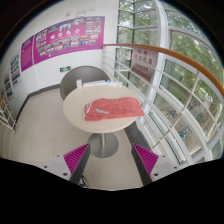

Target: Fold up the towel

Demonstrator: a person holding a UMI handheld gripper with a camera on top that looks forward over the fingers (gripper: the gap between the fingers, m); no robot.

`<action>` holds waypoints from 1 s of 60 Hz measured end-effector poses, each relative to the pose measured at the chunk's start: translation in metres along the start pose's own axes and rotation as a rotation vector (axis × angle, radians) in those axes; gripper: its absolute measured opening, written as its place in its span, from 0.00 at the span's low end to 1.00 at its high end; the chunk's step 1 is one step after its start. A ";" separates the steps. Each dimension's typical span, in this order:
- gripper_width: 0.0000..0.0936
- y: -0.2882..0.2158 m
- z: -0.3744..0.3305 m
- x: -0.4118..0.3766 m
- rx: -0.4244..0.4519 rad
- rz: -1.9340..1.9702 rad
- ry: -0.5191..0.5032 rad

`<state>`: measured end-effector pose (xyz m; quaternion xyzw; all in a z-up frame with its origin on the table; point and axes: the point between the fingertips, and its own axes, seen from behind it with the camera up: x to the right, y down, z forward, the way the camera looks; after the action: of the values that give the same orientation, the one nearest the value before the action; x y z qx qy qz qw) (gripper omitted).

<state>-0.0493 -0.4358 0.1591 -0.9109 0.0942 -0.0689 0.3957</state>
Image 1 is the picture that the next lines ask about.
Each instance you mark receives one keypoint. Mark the small magenta text poster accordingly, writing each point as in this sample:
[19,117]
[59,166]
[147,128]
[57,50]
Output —
[27,53]

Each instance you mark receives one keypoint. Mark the grey sign with red characters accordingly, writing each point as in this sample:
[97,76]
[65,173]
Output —
[146,56]

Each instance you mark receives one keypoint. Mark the green exit sign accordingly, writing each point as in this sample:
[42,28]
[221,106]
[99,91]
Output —
[65,69]

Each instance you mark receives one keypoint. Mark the small upright white box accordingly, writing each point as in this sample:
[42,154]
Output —
[79,83]

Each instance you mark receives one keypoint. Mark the white stair railing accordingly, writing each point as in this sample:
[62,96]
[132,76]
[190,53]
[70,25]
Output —
[7,116]

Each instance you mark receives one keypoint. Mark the flat white and teal box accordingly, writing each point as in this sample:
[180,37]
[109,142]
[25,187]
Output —
[118,83]

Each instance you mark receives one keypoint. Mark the grey curved-back chair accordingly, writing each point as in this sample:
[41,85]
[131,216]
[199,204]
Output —
[78,75]

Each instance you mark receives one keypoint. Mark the white photo notice board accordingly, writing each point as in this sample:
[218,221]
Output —
[15,70]
[8,86]

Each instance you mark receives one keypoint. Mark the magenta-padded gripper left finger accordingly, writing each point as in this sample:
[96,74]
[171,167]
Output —
[77,156]

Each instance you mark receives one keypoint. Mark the grey round table pedestal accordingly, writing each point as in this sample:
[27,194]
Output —
[103,146]

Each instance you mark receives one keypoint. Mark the pink towel with white trim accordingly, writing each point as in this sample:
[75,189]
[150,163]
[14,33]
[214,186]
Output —
[115,108]

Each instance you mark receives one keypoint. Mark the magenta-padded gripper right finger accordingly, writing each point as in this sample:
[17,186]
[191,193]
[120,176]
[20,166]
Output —
[146,159]

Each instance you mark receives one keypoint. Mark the large magenta photo poster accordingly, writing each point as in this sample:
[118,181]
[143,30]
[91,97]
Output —
[68,38]

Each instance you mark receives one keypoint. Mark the grey sign with red letters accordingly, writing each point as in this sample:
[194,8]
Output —
[142,72]

